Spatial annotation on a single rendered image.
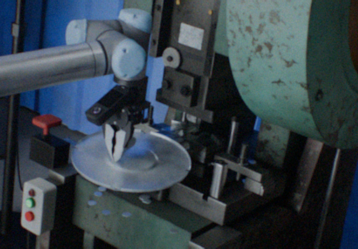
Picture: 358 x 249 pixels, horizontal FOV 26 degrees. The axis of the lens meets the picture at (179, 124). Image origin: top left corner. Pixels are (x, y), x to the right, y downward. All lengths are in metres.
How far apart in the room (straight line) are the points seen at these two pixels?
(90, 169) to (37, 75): 0.40
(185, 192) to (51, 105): 2.25
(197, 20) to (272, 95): 0.44
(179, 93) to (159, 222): 0.33
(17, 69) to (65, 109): 2.59
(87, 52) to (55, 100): 2.58
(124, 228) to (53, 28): 2.14
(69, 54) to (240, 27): 0.34
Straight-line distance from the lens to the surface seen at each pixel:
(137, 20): 1.72
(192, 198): 1.97
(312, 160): 2.19
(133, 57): 1.57
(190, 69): 1.96
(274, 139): 2.17
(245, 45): 1.51
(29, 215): 2.08
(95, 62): 1.55
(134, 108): 1.79
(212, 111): 1.96
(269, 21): 1.45
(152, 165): 1.86
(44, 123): 2.11
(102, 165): 1.85
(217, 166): 1.90
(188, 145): 2.01
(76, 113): 4.00
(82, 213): 2.12
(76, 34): 1.67
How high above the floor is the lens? 1.54
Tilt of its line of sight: 21 degrees down
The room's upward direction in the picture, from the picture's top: 9 degrees clockwise
